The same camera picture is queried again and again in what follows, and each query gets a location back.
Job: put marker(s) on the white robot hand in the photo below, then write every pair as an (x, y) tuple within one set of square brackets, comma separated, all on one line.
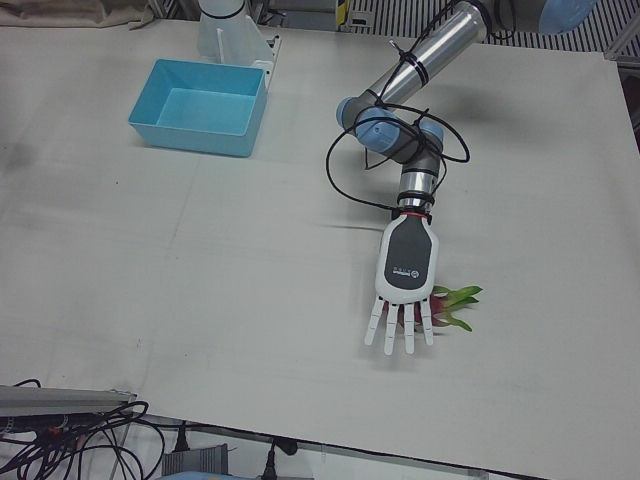
[(407, 260)]

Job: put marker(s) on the pink dragon fruit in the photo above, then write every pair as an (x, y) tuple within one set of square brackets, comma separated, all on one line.
[(439, 310)]

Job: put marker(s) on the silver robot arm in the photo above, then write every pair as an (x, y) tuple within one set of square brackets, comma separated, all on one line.
[(440, 45)]

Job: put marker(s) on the light blue plastic bin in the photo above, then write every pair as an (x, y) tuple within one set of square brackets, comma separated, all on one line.
[(200, 107)]

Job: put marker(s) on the grey ribbed box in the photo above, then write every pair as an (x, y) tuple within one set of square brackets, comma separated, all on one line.
[(195, 460)]

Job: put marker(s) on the aluminium profile bar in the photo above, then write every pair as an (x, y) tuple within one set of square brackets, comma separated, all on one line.
[(60, 397)]

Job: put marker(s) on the beige cloth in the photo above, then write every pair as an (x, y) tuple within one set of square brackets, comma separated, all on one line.
[(75, 12)]

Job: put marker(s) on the yellow black striped post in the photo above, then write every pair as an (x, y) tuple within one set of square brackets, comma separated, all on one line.
[(342, 10)]

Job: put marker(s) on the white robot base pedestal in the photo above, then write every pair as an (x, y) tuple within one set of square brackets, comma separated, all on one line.
[(225, 40)]

